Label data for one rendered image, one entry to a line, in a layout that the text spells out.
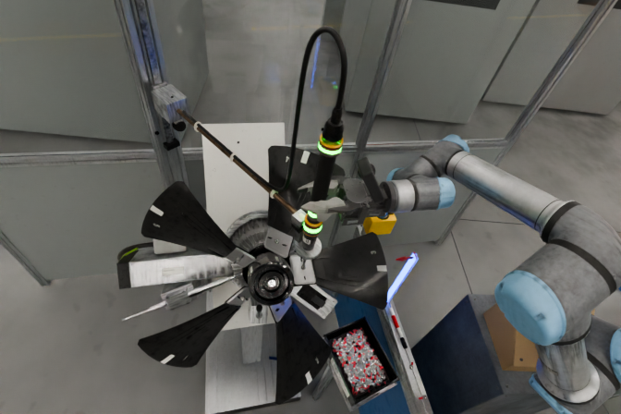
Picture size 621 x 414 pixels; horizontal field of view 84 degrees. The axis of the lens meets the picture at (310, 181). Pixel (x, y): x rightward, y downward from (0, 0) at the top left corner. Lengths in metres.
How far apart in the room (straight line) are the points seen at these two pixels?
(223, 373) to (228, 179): 1.18
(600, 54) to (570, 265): 4.24
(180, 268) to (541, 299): 0.87
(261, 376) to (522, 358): 1.25
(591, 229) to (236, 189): 0.89
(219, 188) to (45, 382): 1.52
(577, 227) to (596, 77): 4.33
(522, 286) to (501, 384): 0.63
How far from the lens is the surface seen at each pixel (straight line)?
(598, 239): 0.75
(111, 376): 2.24
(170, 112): 1.14
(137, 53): 1.16
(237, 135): 1.13
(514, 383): 1.31
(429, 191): 0.82
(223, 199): 1.14
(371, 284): 1.05
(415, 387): 1.32
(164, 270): 1.10
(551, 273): 0.71
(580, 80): 4.97
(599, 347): 1.11
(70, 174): 1.77
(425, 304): 2.47
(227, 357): 2.06
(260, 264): 0.91
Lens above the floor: 2.05
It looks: 46 degrees down
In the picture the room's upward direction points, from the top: 10 degrees clockwise
